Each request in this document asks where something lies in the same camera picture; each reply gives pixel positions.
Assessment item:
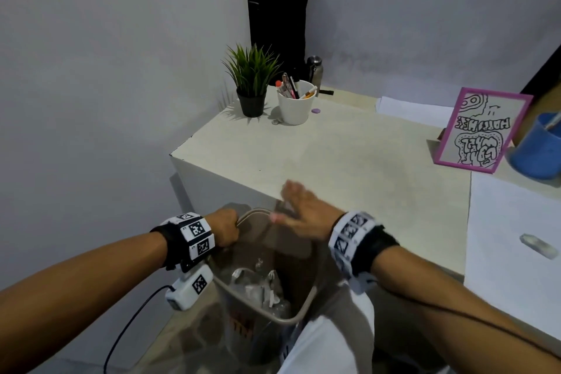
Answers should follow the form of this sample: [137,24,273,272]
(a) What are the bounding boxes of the steel bottle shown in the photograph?
[306,56,324,92]

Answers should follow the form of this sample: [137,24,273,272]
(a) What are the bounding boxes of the white pen cup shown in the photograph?
[276,85,317,126]

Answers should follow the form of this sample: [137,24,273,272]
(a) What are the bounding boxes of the dark hanging garment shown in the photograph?
[244,0,309,86]

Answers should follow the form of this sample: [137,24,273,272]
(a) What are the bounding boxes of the person's left hand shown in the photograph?
[205,209,240,249]

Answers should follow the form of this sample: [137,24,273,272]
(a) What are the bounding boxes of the small white paper sheet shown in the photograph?
[375,96,456,129]

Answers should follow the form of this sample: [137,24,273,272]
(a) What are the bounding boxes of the bunch of pens and markers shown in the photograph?
[275,72,317,100]

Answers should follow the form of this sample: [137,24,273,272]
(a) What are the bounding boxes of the person's white trousers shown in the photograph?
[278,290,376,374]

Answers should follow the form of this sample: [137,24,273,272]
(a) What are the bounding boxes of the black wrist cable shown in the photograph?
[103,285,177,374]
[376,284,561,360]

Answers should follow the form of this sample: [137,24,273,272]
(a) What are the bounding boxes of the grey translucent waste bin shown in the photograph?
[206,203,321,366]

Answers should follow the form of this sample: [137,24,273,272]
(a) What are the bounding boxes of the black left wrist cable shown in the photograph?
[103,285,177,374]

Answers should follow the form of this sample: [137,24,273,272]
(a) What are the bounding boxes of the person's right forearm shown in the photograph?
[372,247,561,374]

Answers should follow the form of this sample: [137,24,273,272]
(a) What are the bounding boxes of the large white paper sheet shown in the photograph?
[464,171,561,341]

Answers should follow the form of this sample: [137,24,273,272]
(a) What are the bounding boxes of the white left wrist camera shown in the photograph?
[165,265,214,311]

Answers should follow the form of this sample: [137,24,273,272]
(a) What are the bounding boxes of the green plant in black pot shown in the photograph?
[221,43,283,119]

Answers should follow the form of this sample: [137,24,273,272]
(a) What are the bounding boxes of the brown wooden board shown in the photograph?
[512,80,561,147]

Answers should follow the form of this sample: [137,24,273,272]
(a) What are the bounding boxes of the pink framed drawing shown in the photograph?
[433,87,534,174]

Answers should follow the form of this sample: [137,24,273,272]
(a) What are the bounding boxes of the blue cup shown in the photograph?
[508,112,561,181]

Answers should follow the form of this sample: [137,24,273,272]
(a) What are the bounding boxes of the black left wristband with markers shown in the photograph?
[150,212,216,274]

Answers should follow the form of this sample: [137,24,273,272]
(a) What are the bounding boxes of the person's left forearm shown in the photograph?
[0,231,169,374]

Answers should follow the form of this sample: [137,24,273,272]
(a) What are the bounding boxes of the crumpled plastic waste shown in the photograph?
[219,257,293,319]

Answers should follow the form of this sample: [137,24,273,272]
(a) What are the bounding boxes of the person's right hand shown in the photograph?
[269,180,345,243]

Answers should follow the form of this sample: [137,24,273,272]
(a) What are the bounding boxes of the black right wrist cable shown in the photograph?
[376,284,561,360]

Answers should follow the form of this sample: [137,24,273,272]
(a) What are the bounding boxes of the black wristband with markers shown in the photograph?
[150,212,216,274]
[328,211,400,295]

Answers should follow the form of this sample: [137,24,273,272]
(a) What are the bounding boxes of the black right wristband with markers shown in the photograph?
[328,211,400,295]

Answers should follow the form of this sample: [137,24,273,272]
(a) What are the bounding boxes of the clear plastic piece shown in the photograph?
[519,233,560,261]

